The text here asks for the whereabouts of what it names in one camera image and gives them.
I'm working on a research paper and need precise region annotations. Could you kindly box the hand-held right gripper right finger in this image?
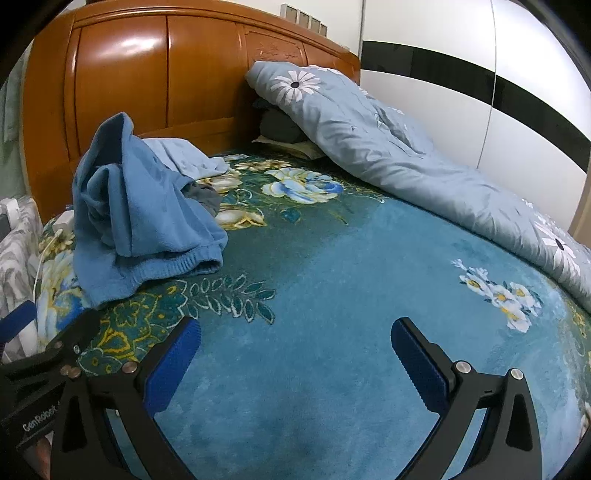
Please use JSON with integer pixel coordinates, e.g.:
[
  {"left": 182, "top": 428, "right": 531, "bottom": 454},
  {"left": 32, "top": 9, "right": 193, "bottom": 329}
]
[{"left": 390, "top": 316, "right": 543, "bottom": 480}]

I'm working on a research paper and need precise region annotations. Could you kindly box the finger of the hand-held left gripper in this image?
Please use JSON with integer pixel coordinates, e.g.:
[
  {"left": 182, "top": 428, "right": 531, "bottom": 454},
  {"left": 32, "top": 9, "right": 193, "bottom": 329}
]
[
  {"left": 0, "top": 310, "right": 101, "bottom": 386},
  {"left": 0, "top": 301, "right": 37, "bottom": 344}
]

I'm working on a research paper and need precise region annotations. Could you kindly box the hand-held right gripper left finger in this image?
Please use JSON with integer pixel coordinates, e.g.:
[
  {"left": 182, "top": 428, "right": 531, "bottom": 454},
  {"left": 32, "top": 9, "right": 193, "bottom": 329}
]
[{"left": 51, "top": 315, "right": 202, "bottom": 480}]

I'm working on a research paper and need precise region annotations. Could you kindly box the blue knit sweater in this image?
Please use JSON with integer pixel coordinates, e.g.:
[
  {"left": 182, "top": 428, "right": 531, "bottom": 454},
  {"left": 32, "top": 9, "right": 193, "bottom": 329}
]
[{"left": 71, "top": 112, "right": 229, "bottom": 309}]

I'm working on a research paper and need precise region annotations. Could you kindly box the grey patterned cloth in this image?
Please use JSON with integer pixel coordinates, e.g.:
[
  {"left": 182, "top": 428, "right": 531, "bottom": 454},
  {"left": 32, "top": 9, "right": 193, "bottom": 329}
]
[{"left": 0, "top": 198, "right": 44, "bottom": 365}]

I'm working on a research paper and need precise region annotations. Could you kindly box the teal floral blanket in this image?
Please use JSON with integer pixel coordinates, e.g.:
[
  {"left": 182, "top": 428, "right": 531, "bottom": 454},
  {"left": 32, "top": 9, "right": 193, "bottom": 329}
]
[{"left": 34, "top": 150, "right": 591, "bottom": 480}]

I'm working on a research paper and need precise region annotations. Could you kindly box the pale green curtain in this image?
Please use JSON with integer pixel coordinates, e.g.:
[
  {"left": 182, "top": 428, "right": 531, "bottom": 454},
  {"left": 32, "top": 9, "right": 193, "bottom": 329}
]
[{"left": 0, "top": 60, "right": 28, "bottom": 199}]

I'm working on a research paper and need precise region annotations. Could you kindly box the light blue cloth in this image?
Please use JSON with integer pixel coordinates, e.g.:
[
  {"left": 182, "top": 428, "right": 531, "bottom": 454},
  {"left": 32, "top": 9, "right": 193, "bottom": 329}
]
[{"left": 141, "top": 137, "right": 229, "bottom": 181}]

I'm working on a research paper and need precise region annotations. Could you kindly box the grey-blue daisy print duvet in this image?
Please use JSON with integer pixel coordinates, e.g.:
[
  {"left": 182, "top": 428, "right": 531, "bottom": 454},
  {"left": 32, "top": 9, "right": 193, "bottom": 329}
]
[{"left": 245, "top": 60, "right": 591, "bottom": 308}]

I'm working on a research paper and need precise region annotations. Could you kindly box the dark grey pillow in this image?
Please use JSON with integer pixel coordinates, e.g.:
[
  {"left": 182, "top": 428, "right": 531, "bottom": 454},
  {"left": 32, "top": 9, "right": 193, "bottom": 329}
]
[{"left": 259, "top": 110, "right": 308, "bottom": 145}]

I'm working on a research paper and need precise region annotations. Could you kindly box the white wardrobe with black stripe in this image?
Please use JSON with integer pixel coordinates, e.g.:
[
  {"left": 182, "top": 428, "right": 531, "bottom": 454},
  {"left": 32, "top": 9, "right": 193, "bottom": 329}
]
[{"left": 358, "top": 0, "right": 591, "bottom": 236}]

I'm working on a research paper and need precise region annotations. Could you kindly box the wooden headboard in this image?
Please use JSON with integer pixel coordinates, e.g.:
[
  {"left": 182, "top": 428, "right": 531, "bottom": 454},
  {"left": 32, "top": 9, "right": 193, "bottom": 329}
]
[{"left": 21, "top": 0, "right": 362, "bottom": 222}]

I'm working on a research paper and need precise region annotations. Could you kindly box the white cable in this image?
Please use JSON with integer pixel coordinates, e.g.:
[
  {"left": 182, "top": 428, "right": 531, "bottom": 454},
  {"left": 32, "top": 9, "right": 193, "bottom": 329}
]
[{"left": 32, "top": 228, "right": 63, "bottom": 305}]

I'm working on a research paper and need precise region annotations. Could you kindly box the grey wall switch panel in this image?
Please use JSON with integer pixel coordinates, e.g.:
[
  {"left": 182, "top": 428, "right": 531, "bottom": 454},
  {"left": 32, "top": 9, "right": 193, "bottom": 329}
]
[{"left": 281, "top": 4, "right": 328, "bottom": 38}]

